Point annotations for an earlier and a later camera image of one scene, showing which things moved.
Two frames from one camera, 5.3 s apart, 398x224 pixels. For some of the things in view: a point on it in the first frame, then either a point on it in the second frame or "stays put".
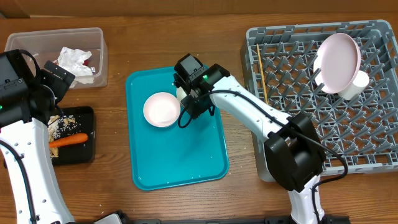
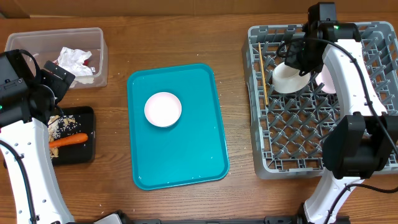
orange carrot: (80, 137) stays put
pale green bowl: (181, 94) → (286, 79)
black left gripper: (60, 86) stays put
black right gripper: (194, 111) → (293, 61)
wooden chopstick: (262, 73) stays put
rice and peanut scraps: (60, 126) stays put
